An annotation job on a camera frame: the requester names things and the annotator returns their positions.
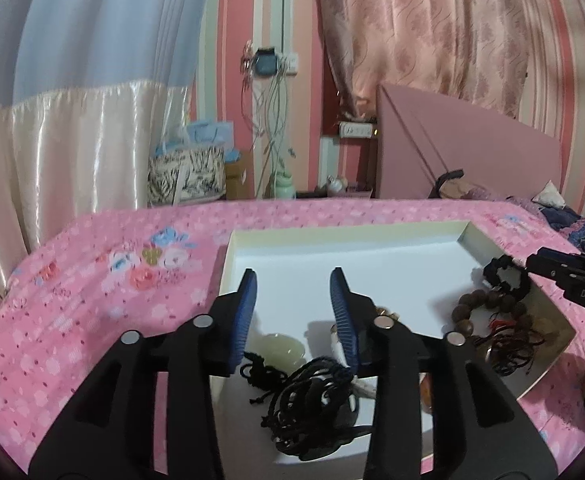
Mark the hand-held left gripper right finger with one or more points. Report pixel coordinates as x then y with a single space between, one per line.
343 320

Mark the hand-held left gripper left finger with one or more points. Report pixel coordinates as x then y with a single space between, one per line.
242 320

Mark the pale green jade pendant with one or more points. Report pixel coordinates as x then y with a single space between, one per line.
282 345

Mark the white shallow tray box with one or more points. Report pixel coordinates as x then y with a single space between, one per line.
407 270

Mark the amber pendant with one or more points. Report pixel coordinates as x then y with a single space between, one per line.
426 392

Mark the dark blue cloth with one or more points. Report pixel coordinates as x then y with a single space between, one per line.
582 232

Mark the white cloth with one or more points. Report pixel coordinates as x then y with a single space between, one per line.
548 196

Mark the purple dotted quilt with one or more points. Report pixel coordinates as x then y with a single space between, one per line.
487 194

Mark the small white figurine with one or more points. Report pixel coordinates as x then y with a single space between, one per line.
336 184

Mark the green bottle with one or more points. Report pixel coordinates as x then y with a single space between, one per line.
282 187

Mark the cardboard box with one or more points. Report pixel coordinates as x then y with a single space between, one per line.
235 177

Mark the pink floral blanket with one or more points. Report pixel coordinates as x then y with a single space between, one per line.
97 310

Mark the pink headboard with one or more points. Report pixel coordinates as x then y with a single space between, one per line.
472 145

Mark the black and white patterned bag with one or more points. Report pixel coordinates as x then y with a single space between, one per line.
185 175

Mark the blue paper bag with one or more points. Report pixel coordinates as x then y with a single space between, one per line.
202 135

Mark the white power strip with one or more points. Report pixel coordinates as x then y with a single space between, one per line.
355 129

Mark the cream satin curtain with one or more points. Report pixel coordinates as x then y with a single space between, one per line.
47 160

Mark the pink patterned curtain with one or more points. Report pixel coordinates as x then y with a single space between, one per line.
422 35

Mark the blue curtain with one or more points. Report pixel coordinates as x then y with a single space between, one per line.
97 25

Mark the white wall socket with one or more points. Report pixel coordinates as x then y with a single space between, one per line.
288 62

